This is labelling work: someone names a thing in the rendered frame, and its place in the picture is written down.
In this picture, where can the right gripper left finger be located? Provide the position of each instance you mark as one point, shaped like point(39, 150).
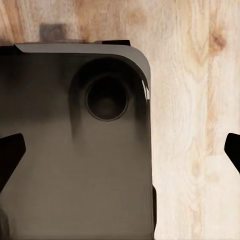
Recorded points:
point(12, 150)

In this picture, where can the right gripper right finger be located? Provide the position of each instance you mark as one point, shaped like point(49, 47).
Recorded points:
point(232, 149)

